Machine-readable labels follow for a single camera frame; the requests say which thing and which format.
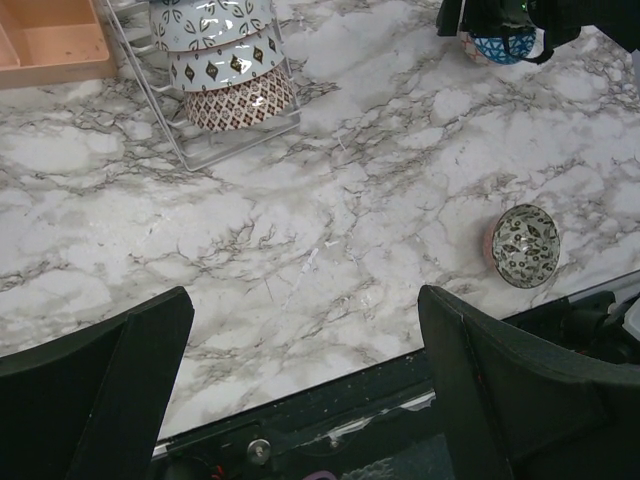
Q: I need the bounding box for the brown patterned bowl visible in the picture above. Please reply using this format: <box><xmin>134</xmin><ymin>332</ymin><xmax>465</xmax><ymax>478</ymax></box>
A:
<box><xmin>184</xmin><ymin>66</ymin><xmax>294</xmax><ymax>132</ymax></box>

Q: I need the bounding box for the orange plastic desk organizer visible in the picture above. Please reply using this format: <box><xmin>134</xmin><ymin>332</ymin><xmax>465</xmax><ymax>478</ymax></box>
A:
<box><xmin>1</xmin><ymin>0</ymin><xmax>116</xmax><ymax>89</ymax></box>

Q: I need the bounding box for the grey leaf patterned bowl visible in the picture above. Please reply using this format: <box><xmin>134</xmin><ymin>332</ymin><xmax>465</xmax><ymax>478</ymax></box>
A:
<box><xmin>483</xmin><ymin>204</ymin><xmax>561</xmax><ymax>289</ymax></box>

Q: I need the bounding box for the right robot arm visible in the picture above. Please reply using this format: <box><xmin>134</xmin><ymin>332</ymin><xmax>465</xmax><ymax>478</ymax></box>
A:
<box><xmin>436</xmin><ymin>0</ymin><xmax>639</xmax><ymax>65</ymax></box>

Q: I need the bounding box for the blue triangle patterned bowl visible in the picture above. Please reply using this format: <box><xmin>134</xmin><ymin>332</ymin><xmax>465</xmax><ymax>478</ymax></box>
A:
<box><xmin>458</xmin><ymin>28</ymin><xmax>547</xmax><ymax>66</ymax></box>

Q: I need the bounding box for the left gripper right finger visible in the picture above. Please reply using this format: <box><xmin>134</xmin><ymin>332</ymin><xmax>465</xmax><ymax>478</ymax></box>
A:
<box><xmin>418</xmin><ymin>285</ymin><xmax>639</xmax><ymax>479</ymax></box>

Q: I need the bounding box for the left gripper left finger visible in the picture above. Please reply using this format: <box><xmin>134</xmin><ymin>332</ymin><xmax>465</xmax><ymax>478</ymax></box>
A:
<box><xmin>1</xmin><ymin>287</ymin><xmax>194</xmax><ymax>480</ymax></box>

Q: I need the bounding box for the black mounting rail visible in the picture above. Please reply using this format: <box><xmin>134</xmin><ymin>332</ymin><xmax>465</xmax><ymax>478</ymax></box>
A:
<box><xmin>149</xmin><ymin>289</ymin><xmax>639</xmax><ymax>479</ymax></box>

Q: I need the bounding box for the white wire dish rack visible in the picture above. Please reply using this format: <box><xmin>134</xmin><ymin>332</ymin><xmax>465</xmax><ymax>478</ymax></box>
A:
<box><xmin>102</xmin><ymin>1</ymin><xmax>301</xmax><ymax>171</ymax></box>

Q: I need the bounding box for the red patterned bowl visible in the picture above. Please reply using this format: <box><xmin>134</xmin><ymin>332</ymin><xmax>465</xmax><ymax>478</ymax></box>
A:
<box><xmin>148</xmin><ymin>0</ymin><xmax>276</xmax><ymax>52</ymax></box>

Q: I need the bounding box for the pink patterned bowl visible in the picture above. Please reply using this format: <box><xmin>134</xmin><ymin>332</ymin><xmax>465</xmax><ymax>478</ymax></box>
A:
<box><xmin>168</xmin><ymin>24</ymin><xmax>284</xmax><ymax>92</ymax></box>

